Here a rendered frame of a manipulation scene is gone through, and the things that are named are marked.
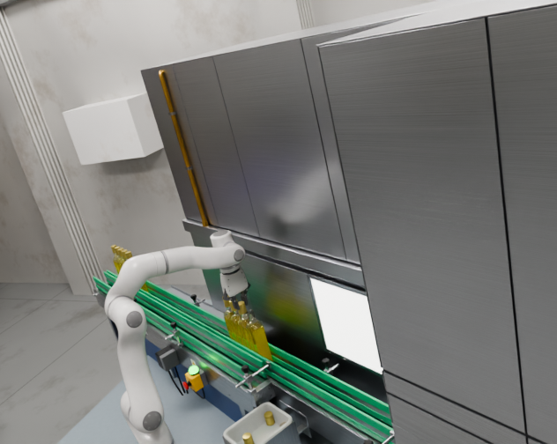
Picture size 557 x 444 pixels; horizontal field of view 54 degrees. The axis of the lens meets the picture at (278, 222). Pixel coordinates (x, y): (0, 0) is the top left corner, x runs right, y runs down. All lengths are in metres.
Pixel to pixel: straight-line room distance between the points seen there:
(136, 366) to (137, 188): 3.87
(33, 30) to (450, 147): 5.49
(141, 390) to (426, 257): 1.34
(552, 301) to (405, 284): 0.30
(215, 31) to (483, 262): 4.07
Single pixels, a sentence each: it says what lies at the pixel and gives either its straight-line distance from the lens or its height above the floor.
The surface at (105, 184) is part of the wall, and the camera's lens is 6.08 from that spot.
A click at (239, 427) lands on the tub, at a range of 2.21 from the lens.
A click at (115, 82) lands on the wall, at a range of 5.57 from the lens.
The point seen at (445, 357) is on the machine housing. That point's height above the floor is 1.68.
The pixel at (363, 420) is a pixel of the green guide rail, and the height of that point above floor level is 1.11.
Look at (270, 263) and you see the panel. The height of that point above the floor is 1.48.
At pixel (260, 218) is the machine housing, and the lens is 2.17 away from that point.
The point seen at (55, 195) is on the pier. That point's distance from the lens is 6.31.
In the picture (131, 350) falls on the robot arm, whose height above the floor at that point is 1.41.
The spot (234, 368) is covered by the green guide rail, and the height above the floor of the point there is 1.11.
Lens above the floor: 2.36
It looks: 20 degrees down
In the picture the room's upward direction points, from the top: 14 degrees counter-clockwise
